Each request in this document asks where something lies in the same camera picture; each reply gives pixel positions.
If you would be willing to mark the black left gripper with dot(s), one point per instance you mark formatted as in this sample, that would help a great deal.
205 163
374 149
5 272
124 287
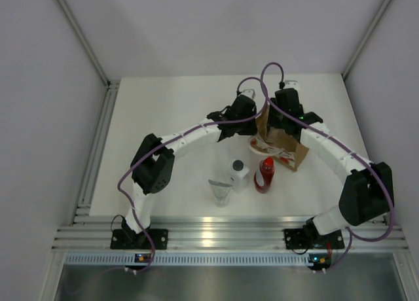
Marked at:
251 129

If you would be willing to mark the white bottle grey cap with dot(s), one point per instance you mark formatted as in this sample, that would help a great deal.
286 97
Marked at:
238 174

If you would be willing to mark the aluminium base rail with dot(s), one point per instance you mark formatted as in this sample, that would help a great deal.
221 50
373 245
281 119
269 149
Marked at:
184 233

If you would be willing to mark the aluminium frame post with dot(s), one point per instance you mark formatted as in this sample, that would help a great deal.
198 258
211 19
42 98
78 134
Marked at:
366 36
83 41

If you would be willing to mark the burlap watermelon canvas bag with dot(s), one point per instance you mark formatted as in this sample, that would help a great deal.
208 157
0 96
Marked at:
275 143

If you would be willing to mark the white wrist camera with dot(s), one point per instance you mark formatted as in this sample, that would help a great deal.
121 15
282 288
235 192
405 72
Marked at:
250 93
288 84

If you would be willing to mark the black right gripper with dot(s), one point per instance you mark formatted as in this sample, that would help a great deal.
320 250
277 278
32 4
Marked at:
273 121

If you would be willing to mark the aluminium frame post left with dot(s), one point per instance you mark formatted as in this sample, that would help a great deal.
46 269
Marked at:
83 41

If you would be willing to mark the aluminium frame post right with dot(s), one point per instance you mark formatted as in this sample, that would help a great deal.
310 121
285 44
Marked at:
366 36

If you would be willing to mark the slotted grey cable duct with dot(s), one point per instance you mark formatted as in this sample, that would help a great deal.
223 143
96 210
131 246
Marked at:
189 259

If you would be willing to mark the clear silver tube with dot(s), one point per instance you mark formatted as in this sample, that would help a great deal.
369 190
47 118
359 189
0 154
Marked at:
220 192

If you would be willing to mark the red liquid bottle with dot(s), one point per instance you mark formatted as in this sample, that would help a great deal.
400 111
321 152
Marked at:
263 176

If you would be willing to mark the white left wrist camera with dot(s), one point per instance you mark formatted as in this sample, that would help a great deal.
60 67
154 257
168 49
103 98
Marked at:
250 93

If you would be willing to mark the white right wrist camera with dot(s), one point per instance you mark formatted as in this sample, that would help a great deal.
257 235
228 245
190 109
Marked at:
288 84

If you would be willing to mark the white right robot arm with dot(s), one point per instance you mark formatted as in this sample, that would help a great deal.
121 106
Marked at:
367 188

